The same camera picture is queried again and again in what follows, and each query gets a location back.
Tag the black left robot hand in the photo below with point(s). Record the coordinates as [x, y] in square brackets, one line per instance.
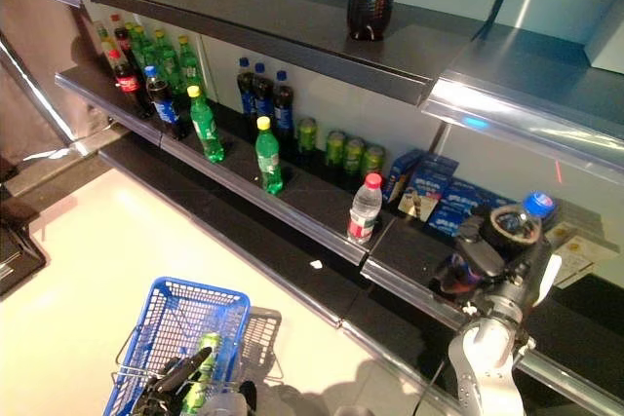
[166, 387]

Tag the blue plastic shopping basket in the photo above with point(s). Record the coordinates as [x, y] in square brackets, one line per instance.
[205, 288]

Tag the green bottle in basket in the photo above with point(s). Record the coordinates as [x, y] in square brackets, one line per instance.
[212, 348]

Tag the pale yellow drink bottle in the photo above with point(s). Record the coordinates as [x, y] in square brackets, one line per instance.
[104, 46]

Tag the silver left robot leg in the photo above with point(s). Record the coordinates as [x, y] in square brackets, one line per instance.
[229, 401]

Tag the white paper scrap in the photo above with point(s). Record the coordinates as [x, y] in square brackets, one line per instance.
[316, 264]

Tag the black low display stand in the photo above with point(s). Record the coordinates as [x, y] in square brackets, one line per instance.
[19, 255]

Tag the water bottle red cap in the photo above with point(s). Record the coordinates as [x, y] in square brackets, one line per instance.
[364, 211]

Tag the green soda can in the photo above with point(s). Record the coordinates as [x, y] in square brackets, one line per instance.
[335, 149]
[373, 162]
[307, 136]
[354, 157]

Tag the Coca-Cola bottle red label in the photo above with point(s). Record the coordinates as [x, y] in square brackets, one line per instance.
[122, 36]
[130, 87]

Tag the slim blue snack box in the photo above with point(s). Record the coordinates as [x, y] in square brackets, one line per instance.
[402, 175]

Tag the blue wafer snack box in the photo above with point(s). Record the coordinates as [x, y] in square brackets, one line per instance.
[429, 187]

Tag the dark grey shelf board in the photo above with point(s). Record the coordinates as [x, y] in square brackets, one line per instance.
[244, 11]

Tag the beige cardboard box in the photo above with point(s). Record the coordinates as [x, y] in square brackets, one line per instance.
[587, 260]
[575, 233]

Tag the pale grey shelf end panel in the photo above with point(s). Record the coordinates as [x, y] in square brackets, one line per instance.
[607, 41]

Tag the black shelf board clear rail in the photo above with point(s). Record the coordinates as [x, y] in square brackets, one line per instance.
[95, 82]
[312, 201]
[409, 250]

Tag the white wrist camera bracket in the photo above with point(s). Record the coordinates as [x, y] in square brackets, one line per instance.
[548, 279]

